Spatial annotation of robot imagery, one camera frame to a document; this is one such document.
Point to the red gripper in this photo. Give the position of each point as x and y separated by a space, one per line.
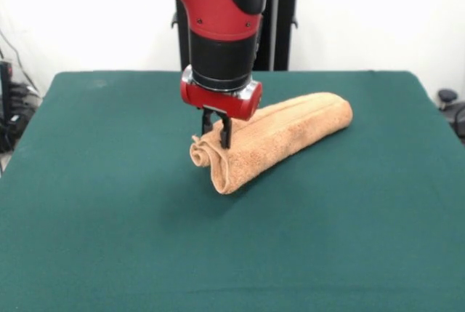
221 101

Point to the orange terry towel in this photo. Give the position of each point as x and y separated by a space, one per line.
290 126

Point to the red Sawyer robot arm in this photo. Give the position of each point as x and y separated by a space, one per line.
218 10

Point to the dark green table cloth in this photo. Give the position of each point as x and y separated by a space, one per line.
109 224

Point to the black equipment stack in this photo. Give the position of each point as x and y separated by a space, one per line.
9 115

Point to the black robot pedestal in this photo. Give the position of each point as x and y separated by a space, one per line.
283 35

